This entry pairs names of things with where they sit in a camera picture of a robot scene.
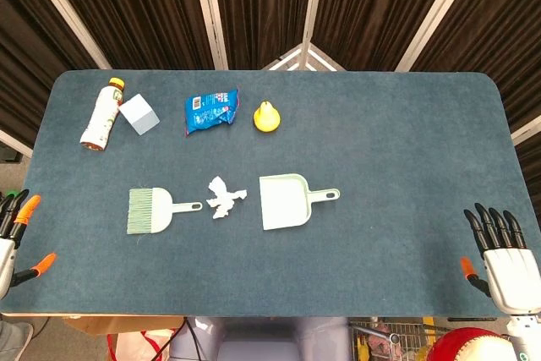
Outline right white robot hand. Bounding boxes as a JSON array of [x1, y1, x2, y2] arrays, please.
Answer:
[[459, 203, 541, 316]]

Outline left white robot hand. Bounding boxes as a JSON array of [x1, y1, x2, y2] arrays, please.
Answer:
[[0, 189, 57, 301]]

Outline mint green hand broom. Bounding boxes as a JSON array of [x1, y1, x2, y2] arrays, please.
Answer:
[[126, 186, 204, 236]]

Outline white paper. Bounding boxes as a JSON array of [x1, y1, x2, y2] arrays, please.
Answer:
[[205, 175, 249, 222]]

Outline mint green dustpan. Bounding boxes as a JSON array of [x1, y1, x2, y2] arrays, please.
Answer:
[[258, 172, 341, 232]]

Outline red and white ball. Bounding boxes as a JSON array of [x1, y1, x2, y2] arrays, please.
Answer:
[[425, 326, 522, 361]]

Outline small black box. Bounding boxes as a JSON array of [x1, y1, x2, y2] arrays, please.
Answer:
[[0, 145, 23, 163]]

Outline brown cardboard box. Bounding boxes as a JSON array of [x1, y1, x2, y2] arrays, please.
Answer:
[[63, 315, 185, 336]]

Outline red and white bag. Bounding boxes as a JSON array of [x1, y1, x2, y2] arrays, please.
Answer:
[[107, 328, 178, 361]]

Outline white drink bottle yellow cap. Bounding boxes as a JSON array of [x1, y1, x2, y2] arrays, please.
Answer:
[[79, 77, 126, 153]]

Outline blue felt table mat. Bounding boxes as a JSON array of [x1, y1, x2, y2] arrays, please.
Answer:
[[0, 69, 541, 319]]

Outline light blue cube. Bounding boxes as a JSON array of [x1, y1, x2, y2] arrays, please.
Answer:
[[117, 93, 161, 137]]

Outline blue snack bag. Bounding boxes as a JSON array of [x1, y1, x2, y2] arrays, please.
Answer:
[[183, 88, 240, 139]]

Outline lavender robot torso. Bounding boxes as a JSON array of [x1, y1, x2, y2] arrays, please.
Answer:
[[168, 316, 354, 361]]

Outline brown folding screen white frames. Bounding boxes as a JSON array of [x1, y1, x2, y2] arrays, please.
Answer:
[[0, 0, 541, 159]]

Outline yellow toy pear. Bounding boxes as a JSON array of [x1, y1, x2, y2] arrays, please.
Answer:
[[253, 101, 281, 133]]

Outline metal wire cart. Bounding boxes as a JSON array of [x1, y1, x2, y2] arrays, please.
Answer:
[[348, 316, 436, 361]]

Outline black torso cable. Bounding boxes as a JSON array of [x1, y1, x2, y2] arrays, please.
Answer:
[[154, 317, 204, 361]]

